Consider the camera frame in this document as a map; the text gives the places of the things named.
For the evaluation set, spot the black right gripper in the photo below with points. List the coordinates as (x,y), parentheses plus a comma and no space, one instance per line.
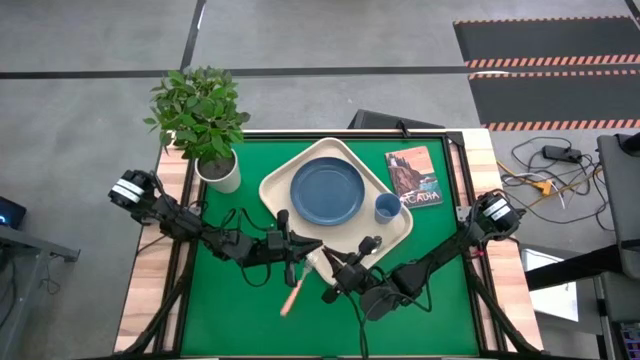
(352,272)

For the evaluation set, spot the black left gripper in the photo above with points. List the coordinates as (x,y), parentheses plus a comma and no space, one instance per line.
(280,247)

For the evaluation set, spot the blue round plate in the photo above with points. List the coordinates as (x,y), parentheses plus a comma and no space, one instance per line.
(327,191)

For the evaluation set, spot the blue plastic cup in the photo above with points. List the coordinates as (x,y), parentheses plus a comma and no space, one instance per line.
(388,209)

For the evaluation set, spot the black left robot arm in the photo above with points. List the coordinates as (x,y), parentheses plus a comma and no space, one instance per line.
(180,222)

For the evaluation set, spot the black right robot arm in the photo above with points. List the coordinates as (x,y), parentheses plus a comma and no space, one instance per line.
(440,255)

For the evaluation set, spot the cream plastic tray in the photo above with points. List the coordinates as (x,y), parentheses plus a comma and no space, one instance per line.
(275,192)

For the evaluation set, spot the Acadia picture book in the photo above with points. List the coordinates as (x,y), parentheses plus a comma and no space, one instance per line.
(414,175)

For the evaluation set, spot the black panel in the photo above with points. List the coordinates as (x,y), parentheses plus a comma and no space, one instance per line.
(380,121)

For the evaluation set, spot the green plant in white pot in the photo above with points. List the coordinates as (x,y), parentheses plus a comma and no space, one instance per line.
(200,115)

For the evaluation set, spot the white box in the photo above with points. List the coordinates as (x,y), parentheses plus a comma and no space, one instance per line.
(550,300)

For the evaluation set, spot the yellow plug connector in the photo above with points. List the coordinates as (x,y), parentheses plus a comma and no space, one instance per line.
(542,187)

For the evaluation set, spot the black power adapter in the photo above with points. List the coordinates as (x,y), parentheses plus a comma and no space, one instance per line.
(562,153)

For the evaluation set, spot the black orange-striped floor mat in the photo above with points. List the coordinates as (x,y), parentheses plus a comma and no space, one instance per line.
(550,97)
(550,40)

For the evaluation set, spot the grey metal desk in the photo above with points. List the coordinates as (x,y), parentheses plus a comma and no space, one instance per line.
(30,243)

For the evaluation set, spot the grey desk top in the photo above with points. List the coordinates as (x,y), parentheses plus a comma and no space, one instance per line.
(622,200)

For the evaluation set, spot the black device with blue light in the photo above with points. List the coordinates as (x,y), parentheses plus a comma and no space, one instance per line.
(12,212)

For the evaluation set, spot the grey metal mounting bracket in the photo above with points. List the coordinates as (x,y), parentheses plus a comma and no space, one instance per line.
(463,214)

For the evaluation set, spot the black diagonal frame strut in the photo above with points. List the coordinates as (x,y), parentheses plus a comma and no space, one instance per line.
(160,320)
(500,320)

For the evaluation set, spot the black frame beam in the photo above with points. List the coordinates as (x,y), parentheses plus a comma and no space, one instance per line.
(575,270)

